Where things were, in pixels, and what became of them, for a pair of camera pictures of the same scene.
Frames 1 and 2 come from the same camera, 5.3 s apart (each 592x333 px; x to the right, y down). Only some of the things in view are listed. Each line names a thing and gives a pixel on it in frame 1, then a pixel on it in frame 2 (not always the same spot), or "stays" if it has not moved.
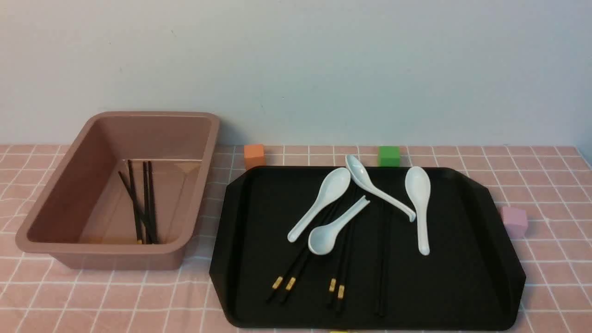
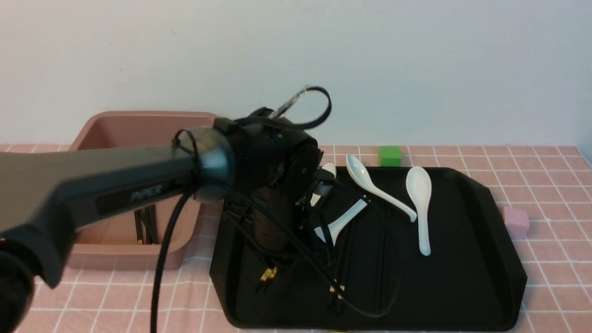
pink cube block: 516,222 stays
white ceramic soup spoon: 336,186 → 331,168
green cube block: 388,156 stays
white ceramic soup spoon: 322,239 stays
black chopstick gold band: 305,264 → 268,274
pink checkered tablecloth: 553,182 stays
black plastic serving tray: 397,248 stays
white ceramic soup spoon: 418,187 stays
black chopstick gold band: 280,284 → 268,274
